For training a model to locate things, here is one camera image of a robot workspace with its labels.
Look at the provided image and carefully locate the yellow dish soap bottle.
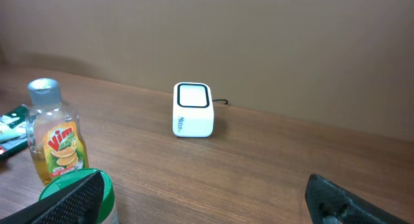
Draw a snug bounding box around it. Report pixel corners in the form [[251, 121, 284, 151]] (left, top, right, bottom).
[[26, 78, 89, 186]]

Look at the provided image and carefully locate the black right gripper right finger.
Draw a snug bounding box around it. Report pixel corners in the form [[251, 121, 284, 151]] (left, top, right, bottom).
[[305, 174, 408, 224]]

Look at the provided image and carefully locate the green lid jar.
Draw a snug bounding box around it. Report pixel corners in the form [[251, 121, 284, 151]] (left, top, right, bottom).
[[39, 168, 119, 224]]

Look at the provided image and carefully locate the white barcode scanner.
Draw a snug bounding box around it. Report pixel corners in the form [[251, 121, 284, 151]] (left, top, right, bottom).
[[172, 82, 215, 138]]

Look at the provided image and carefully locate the green white plastic packet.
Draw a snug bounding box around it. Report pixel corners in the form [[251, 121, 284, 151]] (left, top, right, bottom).
[[1, 104, 28, 161]]

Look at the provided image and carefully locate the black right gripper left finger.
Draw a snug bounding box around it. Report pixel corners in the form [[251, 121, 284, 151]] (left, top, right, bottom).
[[1, 172, 104, 224]]

